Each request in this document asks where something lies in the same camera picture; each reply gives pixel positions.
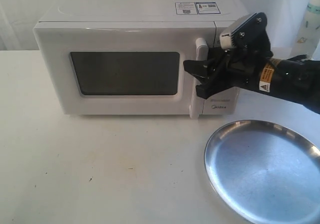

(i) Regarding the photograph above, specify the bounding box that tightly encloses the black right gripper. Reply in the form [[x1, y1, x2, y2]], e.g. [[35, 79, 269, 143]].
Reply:
[[183, 12, 273, 99]]

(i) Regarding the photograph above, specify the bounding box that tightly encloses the white microwave door with handle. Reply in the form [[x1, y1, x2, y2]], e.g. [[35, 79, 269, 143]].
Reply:
[[33, 21, 217, 119]]

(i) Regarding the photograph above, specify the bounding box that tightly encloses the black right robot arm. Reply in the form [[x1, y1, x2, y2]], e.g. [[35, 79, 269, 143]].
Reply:
[[183, 12, 320, 113]]

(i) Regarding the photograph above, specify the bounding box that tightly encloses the white microwave oven body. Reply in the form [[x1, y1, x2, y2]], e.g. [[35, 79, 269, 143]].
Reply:
[[38, 0, 248, 115]]

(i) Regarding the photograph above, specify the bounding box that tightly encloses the blue white label sticker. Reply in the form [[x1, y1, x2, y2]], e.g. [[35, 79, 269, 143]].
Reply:
[[175, 1, 221, 15]]

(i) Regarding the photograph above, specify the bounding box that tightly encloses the white patterned bottle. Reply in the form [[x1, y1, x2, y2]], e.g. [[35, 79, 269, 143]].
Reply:
[[291, 0, 320, 61]]

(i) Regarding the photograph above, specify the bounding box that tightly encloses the round stainless steel plate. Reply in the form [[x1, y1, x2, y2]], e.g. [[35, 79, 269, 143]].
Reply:
[[203, 120, 320, 224]]

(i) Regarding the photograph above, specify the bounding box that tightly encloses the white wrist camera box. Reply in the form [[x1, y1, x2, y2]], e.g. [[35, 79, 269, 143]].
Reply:
[[219, 13, 257, 50]]

